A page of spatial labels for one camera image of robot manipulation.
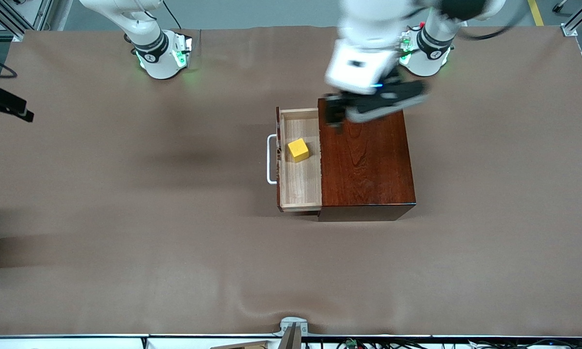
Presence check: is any brown table cloth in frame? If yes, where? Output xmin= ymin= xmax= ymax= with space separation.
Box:
xmin=0 ymin=25 xmax=582 ymax=337

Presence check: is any dark brown wooden cabinet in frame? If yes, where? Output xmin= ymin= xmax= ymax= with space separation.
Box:
xmin=317 ymin=97 xmax=416 ymax=222

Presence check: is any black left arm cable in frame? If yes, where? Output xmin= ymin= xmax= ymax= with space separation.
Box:
xmin=458 ymin=10 xmax=529 ymax=42

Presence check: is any yellow block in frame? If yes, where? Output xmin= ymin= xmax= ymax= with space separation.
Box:
xmin=287 ymin=138 xmax=310 ymax=163

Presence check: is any wooden drawer with white handle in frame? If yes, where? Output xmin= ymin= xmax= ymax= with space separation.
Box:
xmin=267 ymin=107 xmax=323 ymax=213

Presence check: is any brown cardboard piece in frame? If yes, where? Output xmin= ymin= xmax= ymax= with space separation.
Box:
xmin=208 ymin=340 xmax=272 ymax=349

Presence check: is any grey metal clamp bracket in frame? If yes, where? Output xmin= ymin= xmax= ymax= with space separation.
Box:
xmin=273 ymin=317 xmax=309 ymax=349

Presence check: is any yellow floor tape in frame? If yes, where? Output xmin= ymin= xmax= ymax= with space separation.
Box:
xmin=527 ymin=0 xmax=545 ymax=26

